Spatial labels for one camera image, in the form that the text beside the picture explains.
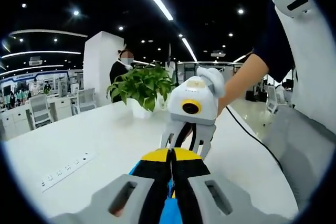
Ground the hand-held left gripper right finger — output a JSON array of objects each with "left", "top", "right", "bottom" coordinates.
[{"left": 171, "top": 147, "right": 292, "bottom": 224}]

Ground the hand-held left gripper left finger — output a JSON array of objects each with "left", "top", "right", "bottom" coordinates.
[{"left": 49, "top": 148, "right": 172, "bottom": 224}]

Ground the green potted plant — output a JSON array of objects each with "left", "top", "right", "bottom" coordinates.
[{"left": 106, "top": 63, "right": 177, "bottom": 119}]

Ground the black cable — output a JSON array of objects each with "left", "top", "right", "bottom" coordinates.
[{"left": 225, "top": 105, "right": 286, "bottom": 171}]

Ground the person's body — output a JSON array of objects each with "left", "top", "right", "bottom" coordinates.
[{"left": 250, "top": 0, "right": 336, "bottom": 213}]

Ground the white office desk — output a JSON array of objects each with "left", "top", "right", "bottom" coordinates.
[{"left": 0, "top": 97, "right": 79, "bottom": 141}]

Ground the white table socket strip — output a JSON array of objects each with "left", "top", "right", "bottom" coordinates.
[{"left": 40, "top": 151, "right": 101, "bottom": 194}]

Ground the white table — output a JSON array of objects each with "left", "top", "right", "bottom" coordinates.
[{"left": 0, "top": 100, "right": 300, "bottom": 221}]

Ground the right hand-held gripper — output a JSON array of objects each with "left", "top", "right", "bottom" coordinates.
[{"left": 160, "top": 75, "right": 221, "bottom": 160}]

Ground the person's right forearm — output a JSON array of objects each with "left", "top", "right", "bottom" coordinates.
[{"left": 217, "top": 52, "right": 271, "bottom": 113}]

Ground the white office chair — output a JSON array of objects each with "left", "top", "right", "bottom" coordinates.
[
  {"left": 266, "top": 86, "right": 281, "bottom": 115},
  {"left": 77, "top": 88, "right": 97, "bottom": 115},
  {"left": 28, "top": 94, "right": 54, "bottom": 131}
]

